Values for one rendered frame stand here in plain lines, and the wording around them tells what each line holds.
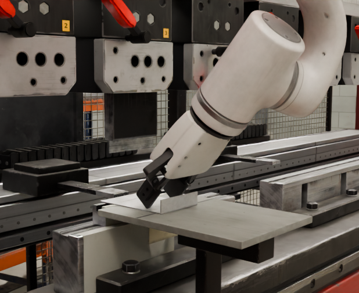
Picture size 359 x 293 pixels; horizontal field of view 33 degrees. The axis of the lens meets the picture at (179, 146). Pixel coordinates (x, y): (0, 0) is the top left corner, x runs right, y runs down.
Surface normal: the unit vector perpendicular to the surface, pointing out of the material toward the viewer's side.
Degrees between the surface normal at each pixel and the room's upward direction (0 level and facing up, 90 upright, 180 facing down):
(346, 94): 90
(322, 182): 90
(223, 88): 96
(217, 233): 0
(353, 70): 90
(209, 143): 131
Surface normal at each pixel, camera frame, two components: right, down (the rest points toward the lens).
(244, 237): 0.00, -0.99
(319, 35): -0.88, 0.23
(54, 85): 0.76, 0.08
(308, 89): 0.32, 0.14
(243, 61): -0.55, 0.20
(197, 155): 0.51, 0.72
